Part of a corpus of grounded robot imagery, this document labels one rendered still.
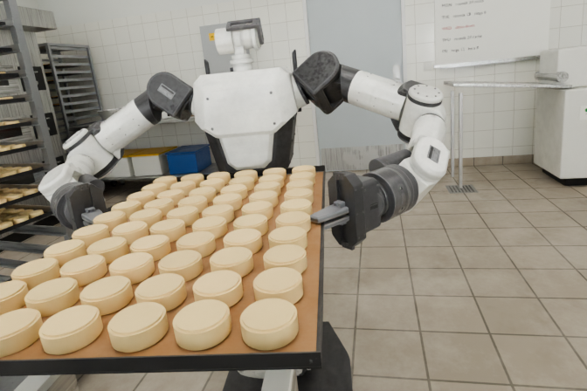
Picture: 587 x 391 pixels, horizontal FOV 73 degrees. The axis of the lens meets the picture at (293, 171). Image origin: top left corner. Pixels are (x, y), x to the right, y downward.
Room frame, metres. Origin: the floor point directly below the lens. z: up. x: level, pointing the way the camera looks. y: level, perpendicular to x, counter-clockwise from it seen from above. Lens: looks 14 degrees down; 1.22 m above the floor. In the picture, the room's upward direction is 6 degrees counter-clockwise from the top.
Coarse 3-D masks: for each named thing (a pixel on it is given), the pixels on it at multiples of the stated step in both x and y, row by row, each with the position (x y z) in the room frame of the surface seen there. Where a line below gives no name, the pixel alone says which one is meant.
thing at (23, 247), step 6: (0, 246) 1.70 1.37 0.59; (6, 246) 1.69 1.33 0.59; (12, 246) 1.67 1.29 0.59; (18, 246) 1.65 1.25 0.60; (24, 246) 1.64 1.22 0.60; (30, 246) 1.62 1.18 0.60; (36, 246) 1.61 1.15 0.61; (42, 246) 1.59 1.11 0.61; (48, 246) 1.58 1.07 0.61; (30, 252) 1.59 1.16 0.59; (36, 252) 1.58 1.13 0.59; (42, 252) 1.57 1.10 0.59
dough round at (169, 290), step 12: (156, 276) 0.39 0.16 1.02; (168, 276) 0.39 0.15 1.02; (180, 276) 0.39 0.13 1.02; (144, 288) 0.37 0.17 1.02; (156, 288) 0.37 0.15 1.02; (168, 288) 0.36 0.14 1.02; (180, 288) 0.37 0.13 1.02; (144, 300) 0.35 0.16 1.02; (156, 300) 0.35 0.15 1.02; (168, 300) 0.35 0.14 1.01; (180, 300) 0.36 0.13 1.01
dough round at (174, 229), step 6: (162, 222) 0.56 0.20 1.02; (168, 222) 0.56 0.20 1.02; (174, 222) 0.56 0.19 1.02; (180, 222) 0.56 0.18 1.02; (150, 228) 0.55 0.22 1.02; (156, 228) 0.54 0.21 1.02; (162, 228) 0.54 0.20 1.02; (168, 228) 0.54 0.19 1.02; (174, 228) 0.54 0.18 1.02; (180, 228) 0.54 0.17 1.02; (156, 234) 0.53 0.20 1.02; (162, 234) 0.53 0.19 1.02; (168, 234) 0.53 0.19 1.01; (174, 234) 0.53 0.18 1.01; (180, 234) 0.54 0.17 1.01; (174, 240) 0.53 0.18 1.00
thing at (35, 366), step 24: (288, 168) 0.86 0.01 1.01; (0, 360) 0.29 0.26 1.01; (24, 360) 0.28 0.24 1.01; (48, 360) 0.28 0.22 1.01; (72, 360) 0.28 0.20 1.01; (96, 360) 0.28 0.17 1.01; (120, 360) 0.27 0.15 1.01; (144, 360) 0.27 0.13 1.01; (168, 360) 0.27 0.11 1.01; (192, 360) 0.27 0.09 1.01; (216, 360) 0.27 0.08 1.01; (240, 360) 0.26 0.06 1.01; (264, 360) 0.26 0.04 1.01; (288, 360) 0.26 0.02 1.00; (312, 360) 0.26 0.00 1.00
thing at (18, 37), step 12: (12, 0) 1.54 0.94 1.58; (12, 12) 1.53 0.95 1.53; (12, 36) 1.54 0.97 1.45; (24, 36) 1.56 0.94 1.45; (24, 48) 1.55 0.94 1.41; (24, 60) 1.53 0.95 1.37; (24, 84) 1.54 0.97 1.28; (36, 84) 1.55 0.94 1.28; (36, 96) 1.54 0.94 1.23; (36, 108) 1.53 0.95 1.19; (48, 132) 1.55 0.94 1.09; (48, 144) 1.54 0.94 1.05; (48, 156) 1.53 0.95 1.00
